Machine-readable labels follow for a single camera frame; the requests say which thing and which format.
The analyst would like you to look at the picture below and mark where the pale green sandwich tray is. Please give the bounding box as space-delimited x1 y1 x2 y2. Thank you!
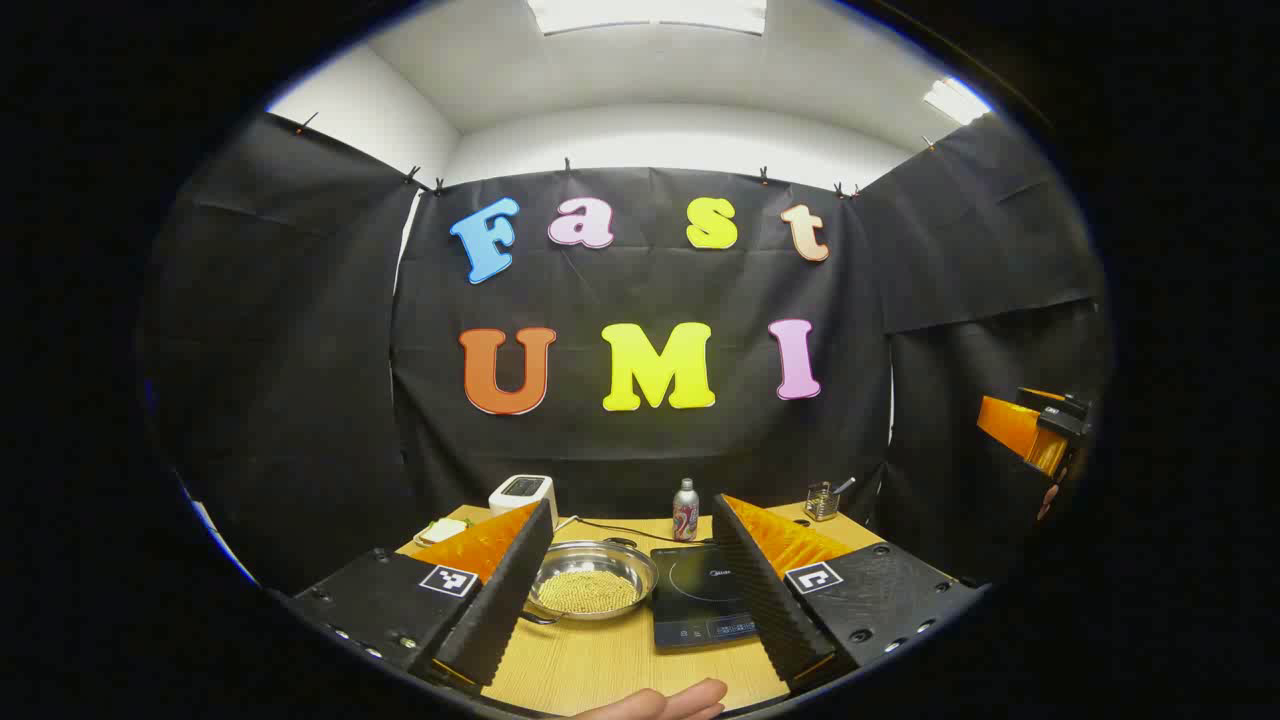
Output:
413 517 473 549

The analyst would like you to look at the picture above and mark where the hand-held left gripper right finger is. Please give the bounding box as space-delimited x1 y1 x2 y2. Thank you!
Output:
710 493 991 696

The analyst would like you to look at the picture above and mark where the ceiling light panel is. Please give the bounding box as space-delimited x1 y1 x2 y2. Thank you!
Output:
527 0 768 37
922 77 992 127

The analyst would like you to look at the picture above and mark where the white toaster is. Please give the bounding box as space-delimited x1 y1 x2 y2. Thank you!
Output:
488 475 559 531

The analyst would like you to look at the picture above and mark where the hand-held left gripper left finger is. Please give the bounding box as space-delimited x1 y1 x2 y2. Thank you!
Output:
285 498 556 696

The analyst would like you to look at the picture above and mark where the black induction cooktop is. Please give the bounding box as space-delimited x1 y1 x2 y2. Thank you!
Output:
650 545 763 653

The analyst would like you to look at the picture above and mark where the steel pot with black handles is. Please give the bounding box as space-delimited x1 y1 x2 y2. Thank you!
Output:
520 540 661 627

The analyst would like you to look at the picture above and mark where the black power cable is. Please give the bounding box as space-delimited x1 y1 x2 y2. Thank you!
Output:
578 517 716 547

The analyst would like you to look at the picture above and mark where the black backdrop cloth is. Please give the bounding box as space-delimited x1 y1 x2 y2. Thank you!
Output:
140 112 1116 601

